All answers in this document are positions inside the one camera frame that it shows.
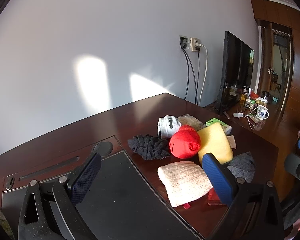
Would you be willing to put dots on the dark office chair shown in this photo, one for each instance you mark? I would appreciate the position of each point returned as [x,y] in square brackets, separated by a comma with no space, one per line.
[293,205]

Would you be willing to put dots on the white and grey sock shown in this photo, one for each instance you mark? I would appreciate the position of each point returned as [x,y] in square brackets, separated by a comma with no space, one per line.
[168,126]

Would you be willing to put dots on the black sock bundle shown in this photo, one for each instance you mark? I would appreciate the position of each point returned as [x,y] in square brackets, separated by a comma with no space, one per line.
[148,148]

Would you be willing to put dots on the white paper wrapper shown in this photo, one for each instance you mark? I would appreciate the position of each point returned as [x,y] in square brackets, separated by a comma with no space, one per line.
[232,142]

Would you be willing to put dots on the black desk mat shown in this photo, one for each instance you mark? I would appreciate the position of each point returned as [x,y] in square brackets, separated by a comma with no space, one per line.
[130,200]

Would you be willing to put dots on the black flat television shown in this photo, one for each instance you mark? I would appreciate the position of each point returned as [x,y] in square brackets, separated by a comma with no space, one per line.
[236,65]

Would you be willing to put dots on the desk keyhole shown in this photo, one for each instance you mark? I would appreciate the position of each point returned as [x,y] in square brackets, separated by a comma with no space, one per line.
[10,182]

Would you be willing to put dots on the glass tea bottle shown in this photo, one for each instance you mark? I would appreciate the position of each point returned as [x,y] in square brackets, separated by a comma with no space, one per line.
[244,98]

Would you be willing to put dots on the white wall socket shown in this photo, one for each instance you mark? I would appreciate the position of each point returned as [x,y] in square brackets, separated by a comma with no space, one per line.
[195,43]

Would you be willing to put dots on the grey cloth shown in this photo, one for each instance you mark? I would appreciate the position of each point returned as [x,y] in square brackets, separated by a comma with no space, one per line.
[242,167]

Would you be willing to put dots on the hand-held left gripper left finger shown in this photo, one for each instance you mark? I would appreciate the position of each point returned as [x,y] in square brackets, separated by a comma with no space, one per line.
[87,177]

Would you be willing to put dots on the yellow sponge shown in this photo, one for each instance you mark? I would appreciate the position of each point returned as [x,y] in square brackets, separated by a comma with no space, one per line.
[213,142]

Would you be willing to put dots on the green box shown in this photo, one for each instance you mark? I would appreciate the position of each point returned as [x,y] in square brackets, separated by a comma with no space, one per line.
[212,122]

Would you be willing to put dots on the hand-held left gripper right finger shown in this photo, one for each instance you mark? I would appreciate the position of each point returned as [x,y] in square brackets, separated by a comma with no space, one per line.
[217,177]

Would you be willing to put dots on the dark kettle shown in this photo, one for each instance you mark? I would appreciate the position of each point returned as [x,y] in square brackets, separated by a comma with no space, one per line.
[265,95]

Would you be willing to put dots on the red sock ball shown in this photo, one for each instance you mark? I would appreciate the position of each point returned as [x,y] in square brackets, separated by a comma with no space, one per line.
[185,142]

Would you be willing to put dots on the red snack packet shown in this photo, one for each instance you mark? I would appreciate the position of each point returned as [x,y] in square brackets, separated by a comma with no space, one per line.
[212,198]

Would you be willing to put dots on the white charger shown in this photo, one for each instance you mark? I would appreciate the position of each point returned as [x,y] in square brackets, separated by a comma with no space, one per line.
[238,115]

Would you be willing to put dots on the white mug with blue pattern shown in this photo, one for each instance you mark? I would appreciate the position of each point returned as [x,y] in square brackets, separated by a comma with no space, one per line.
[262,112]

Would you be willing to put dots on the small jar with green label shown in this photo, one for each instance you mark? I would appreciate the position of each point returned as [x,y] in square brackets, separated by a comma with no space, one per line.
[250,104]

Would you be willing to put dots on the brown plastic bag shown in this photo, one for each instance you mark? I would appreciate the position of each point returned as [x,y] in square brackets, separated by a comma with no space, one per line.
[192,122]

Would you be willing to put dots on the beige knitted sock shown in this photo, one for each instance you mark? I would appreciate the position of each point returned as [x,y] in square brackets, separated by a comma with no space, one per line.
[183,183]

